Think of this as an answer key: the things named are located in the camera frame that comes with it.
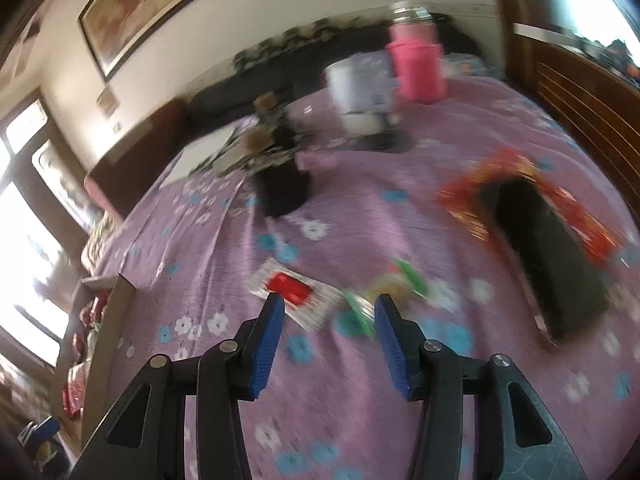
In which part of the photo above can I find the framed wall painting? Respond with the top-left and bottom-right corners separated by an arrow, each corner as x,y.
78,0 -> 191,81

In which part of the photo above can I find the white paper sheet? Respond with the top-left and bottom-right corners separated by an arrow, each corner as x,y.
160,125 -> 235,188

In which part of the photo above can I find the brown armchair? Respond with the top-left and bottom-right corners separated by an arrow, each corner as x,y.
84,99 -> 189,223

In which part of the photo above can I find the black sofa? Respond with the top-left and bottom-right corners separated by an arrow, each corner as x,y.
186,8 -> 482,126

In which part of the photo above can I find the pink water bottle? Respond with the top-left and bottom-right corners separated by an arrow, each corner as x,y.
386,1 -> 447,104

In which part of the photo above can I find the red paper packet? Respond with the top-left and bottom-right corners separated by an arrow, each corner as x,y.
437,148 -> 620,266

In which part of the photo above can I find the black cylinder container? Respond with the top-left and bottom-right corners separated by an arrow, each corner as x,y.
243,92 -> 311,218

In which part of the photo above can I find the black smartphone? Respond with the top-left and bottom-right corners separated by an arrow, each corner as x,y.
480,174 -> 612,342

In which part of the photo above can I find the white red snack packet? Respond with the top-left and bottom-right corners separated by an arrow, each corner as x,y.
247,258 -> 344,332

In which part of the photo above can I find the white cup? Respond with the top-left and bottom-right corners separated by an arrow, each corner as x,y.
324,51 -> 400,138

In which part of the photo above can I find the cardboard tray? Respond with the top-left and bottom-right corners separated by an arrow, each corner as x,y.
75,274 -> 136,448

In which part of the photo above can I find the green candy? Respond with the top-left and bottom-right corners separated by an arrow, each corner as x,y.
339,257 -> 433,339

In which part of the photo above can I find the purple floral tablecloth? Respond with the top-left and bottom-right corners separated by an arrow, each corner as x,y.
98,77 -> 639,479

